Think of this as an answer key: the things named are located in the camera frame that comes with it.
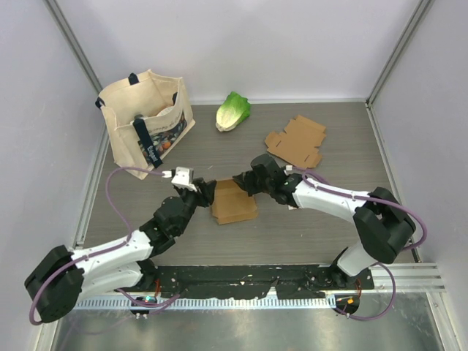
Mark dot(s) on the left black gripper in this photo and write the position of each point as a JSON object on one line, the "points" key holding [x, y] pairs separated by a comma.
{"points": [[207, 189]]}

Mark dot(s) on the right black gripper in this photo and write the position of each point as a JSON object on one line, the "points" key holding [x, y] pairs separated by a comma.
{"points": [[244, 181]]}

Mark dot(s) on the brown cardboard box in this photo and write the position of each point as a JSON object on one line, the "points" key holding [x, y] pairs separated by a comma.
{"points": [[232, 204]]}

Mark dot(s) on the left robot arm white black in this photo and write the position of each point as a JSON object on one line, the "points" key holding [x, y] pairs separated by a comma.
{"points": [[57, 282]]}

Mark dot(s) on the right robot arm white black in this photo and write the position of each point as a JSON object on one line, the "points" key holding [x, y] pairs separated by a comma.
{"points": [[384, 228]]}

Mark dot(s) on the green lettuce head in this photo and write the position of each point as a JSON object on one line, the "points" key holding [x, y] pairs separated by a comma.
{"points": [[234, 110]]}

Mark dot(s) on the white item inside bag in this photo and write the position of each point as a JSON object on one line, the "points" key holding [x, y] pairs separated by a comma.
{"points": [[165, 111]]}

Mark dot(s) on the beige canvas tote bag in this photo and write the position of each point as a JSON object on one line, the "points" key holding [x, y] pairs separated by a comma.
{"points": [[140, 139]]}

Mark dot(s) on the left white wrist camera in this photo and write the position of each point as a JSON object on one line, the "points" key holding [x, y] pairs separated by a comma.
{"points": [[181, 178]]}

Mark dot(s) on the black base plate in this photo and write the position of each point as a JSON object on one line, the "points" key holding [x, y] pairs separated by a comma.
{"points": [[247, 282]]}

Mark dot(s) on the white slotted cable duct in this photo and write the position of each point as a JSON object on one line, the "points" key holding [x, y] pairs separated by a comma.
{"points": [[114, 302]]}

